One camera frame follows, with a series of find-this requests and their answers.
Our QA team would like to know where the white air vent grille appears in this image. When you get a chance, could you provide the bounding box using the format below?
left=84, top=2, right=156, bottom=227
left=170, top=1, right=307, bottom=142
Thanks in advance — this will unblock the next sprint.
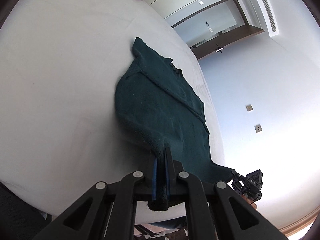
left=262, top=0, right=277, bottom=33

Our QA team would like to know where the person's right hand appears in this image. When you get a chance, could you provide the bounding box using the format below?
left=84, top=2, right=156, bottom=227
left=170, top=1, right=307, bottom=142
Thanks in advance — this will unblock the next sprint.
left=241, top=194, right=257, bottom=210

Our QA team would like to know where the dark brown door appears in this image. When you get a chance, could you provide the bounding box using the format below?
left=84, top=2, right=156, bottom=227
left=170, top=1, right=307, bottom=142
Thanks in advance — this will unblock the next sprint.
left=171, top=0, right=265, bottom=61

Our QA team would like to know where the dark green knit sweater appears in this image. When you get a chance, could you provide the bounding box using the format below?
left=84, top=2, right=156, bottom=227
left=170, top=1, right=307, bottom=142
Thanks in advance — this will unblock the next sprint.
left=115, top=38, right=233, bottom=211

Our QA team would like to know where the upper wall switch plate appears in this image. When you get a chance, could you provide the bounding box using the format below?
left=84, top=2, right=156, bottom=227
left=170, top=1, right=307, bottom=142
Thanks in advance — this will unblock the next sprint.
left=246, top=105, right=253, bottom=112

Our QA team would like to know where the white bed mattress sheet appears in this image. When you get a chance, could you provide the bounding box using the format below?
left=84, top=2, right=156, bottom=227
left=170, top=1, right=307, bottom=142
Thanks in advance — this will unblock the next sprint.
left=1, top=0, right=224, bottom=216

